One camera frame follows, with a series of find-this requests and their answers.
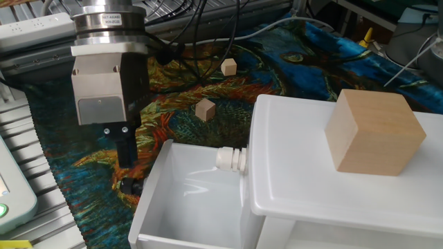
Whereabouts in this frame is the silver Schunk gripper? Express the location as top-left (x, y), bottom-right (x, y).
top-left (71, 54), bottom-right (151, 169)

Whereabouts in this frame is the white plastic drawer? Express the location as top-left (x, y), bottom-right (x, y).
top-left (127, 138), bottom-right (266, 249)

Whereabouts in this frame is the white plastic drawer cabinet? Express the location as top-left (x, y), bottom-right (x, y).
top-left (240, 93), bottom-right (443, 249)

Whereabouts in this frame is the small wooden cube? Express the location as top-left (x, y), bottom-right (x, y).
top-left (220, 57), bottom-right (238, 77)
top-left (195, 98), bottom-right (217, 122)

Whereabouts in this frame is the white gripper mounting plate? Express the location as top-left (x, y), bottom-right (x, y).
top-left (70, 42), bottom-right (150, 58)

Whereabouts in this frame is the teach pendant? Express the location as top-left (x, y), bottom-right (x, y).
top-left (0, 136), bottom-right (38, 235)

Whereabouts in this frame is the silver force torque sensor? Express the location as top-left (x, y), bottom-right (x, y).
top-left (71, 0), bottom-right (148, 46)

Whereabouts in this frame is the yellow tape piece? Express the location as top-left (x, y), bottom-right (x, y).
top-left (0, 239), bottom-right (34, 249)

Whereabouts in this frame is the white power strip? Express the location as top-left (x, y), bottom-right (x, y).
top-left (0, 12), bottom-right (78, 53)

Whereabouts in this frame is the sunflower painting cloth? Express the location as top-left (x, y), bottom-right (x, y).
top-left (24, 13), bottom-right (443, 249)

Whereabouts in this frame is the large wooden cube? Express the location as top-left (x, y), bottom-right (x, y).
top-left (324, 89), bottom-right (427, 177)

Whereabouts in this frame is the yellow plastic object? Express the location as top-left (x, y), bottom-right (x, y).
top-left (358, 26), bottom-right (374, 48)

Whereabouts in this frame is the white cable gland knob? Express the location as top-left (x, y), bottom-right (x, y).
top-left (215, 146), bottom-right (248, 173)

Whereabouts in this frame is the black cable bundle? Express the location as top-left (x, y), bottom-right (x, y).
top-left (144, 0), bottom-right (243, 87)

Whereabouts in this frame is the grey cable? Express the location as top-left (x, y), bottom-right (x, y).
top-left (148, 15), bottom-right (335, 48)

